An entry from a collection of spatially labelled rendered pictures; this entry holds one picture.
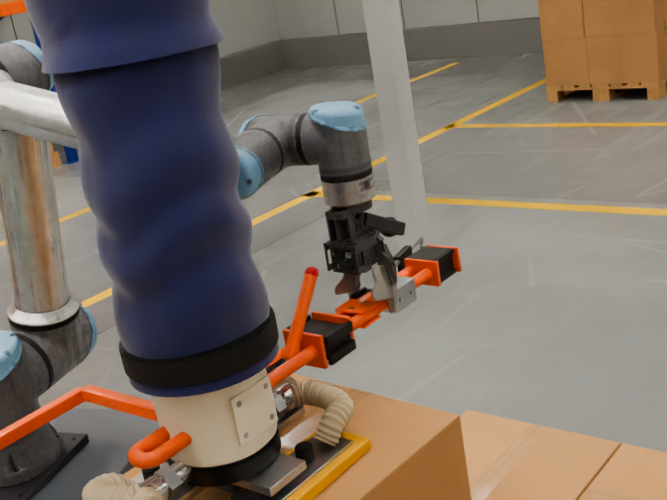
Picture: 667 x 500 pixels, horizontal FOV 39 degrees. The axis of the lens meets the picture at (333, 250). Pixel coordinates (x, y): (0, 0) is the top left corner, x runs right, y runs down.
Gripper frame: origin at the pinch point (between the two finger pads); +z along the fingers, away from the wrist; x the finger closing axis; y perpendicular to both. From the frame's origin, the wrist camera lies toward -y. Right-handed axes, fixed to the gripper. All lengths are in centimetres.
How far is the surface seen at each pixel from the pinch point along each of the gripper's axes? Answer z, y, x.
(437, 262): -2.7, -14.5, 4.4
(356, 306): -2.0, 5.9, 0.7
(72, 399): -1, 50, -23
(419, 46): 93, -873, -593
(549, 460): 52, -37, 11
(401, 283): -2.1, -5.1, 2.6
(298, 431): 12.4, 25.3, 0.5
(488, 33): 83, -874, -491
